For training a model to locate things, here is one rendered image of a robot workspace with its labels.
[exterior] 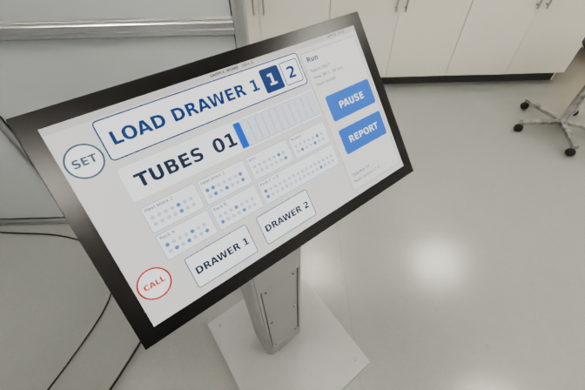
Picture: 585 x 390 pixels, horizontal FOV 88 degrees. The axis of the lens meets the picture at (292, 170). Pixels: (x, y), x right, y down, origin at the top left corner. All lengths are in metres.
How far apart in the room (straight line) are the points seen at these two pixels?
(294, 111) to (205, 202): 0.19
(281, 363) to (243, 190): 1.02
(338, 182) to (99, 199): 0.34
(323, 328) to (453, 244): 0.81
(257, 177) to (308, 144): 0.10
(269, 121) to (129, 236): 0.24
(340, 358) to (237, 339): 0.42
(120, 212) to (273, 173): 0.21
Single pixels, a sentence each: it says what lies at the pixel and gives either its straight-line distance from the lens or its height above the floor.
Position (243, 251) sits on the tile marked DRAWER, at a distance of 0.45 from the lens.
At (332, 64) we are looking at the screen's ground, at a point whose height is 1.15.
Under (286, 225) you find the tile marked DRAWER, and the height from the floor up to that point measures 0.99.
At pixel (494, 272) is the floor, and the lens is 1.79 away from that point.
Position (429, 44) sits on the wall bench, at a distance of 2.74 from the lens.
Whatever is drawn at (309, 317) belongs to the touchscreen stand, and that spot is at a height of 0.04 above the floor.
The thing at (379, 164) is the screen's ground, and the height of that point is 1.00.
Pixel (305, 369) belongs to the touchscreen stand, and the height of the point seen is 0.04.
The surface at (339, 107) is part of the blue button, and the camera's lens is 0.52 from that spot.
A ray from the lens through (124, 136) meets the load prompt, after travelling 0.42.
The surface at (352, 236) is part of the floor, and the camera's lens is 1.65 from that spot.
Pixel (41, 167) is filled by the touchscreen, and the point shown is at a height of 1.15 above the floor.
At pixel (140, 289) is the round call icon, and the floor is 1.02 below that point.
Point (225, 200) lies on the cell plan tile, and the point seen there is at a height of 1.06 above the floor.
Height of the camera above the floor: 1.39
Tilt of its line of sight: 46 degrees down
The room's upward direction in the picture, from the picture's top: 1 degrees counter-clockwise
